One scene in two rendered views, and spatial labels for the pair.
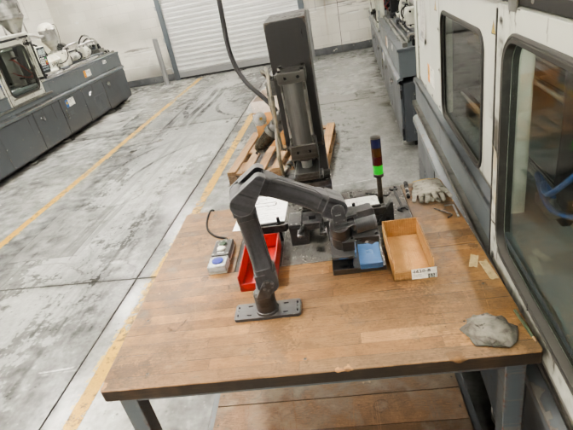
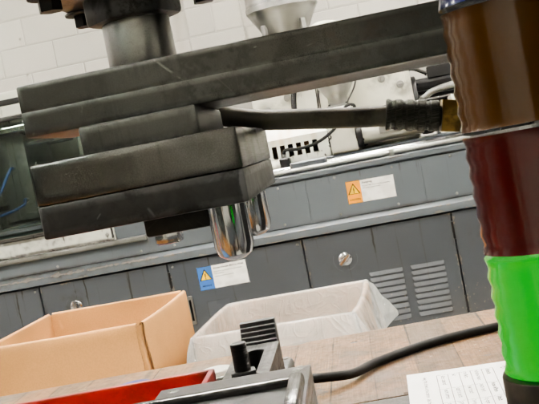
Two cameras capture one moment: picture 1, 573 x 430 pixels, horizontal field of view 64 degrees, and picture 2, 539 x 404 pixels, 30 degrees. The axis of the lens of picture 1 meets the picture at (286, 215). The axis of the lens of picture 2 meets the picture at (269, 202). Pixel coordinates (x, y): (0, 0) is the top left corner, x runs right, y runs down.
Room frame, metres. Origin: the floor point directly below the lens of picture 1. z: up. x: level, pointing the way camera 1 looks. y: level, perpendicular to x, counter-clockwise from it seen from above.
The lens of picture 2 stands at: (1.48, -0.65, 1.13)
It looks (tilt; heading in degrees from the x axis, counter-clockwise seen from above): 3 degrees down; 87
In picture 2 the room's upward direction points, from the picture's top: 11 degrees counter-clockwise
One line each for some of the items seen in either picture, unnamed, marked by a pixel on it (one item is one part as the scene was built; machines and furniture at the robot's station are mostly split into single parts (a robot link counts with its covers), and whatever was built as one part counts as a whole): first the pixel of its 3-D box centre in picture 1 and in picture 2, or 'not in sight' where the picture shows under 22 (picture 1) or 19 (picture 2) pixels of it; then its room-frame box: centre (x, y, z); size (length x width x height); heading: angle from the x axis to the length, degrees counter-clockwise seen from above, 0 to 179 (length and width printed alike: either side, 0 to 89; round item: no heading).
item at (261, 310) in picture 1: (265, 301); not in sight; (1.09, 0.11, 0.94); 0.20 x 0.07 x 0.08; 82
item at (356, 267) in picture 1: (357, 256); not in sight; (1.26, -0.20, 0.91); 0.17 x 0.16 x 0.02; 82
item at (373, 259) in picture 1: (369, 252); not in sight; (1.23, -0.24, 0.93); 0.15 x 0.07 x 0.03; 171
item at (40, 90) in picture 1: (20, 71); not in sight; (6.96, 3.25, 1.21); 0.86 x 0.10 x 0.79; 168
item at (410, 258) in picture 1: (408, 247); not in sight; (1.22, -0.36, 0.93); 0.25 x 0.13 x 0.08; 172
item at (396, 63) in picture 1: (413, 46); not in sight; (6.86, -2.32, 0.49); 5.51 x 1.02 x 0.97; 168
